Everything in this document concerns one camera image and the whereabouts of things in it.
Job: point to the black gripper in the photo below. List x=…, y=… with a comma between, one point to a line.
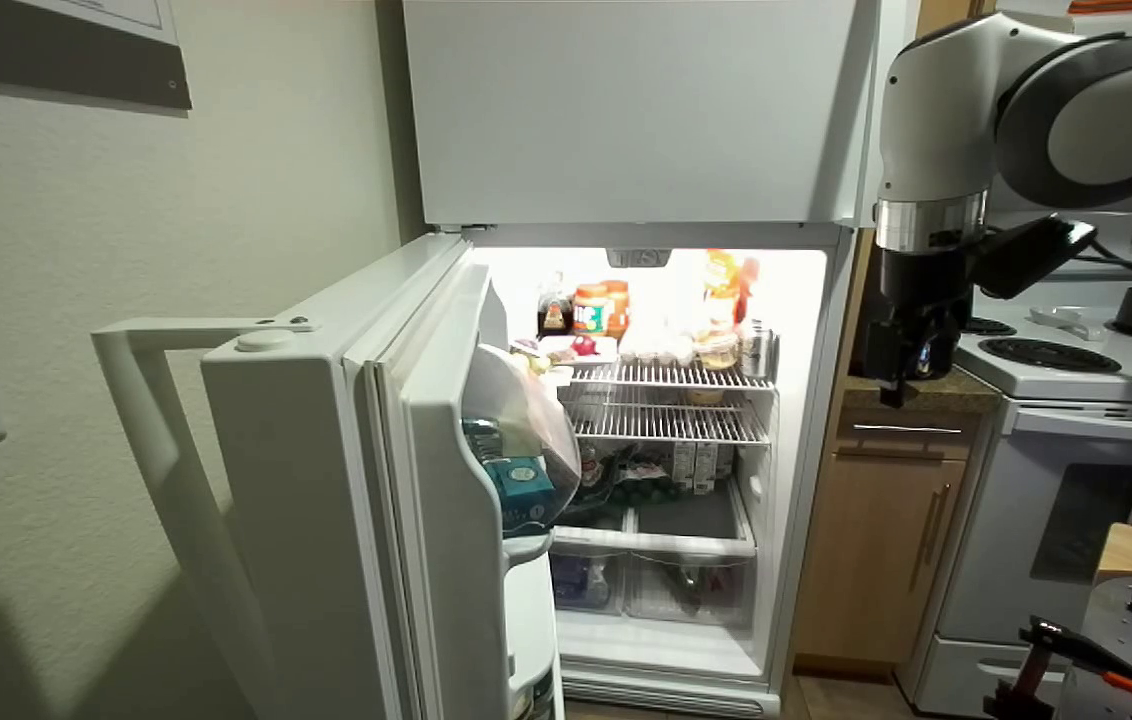
x=911, y=319

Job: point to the white bottom fridge door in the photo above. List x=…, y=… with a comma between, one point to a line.
x=324, y=509

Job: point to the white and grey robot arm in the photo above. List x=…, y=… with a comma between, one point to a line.
x=992, y=131

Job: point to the white fridge body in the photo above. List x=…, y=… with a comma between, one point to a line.
x=697, y=435

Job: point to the teal can in door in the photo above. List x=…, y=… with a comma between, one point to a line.
x=524, y=493

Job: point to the wooden kitchen cabinet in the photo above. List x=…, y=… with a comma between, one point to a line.
x=886, y=501

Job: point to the white electric stove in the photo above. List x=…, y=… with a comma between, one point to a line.
x=1055, y=483

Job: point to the black tool with orange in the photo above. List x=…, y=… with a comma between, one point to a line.
x=1055, y=642

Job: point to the orange juice carton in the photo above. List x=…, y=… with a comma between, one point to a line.
x=601, y=310

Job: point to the white milk jug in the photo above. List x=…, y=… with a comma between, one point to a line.
x=515, y=415

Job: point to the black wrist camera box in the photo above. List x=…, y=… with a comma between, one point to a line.
x=1025, y=253

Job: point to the dark framed wall picture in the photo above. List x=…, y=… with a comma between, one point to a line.
x=54, y=55

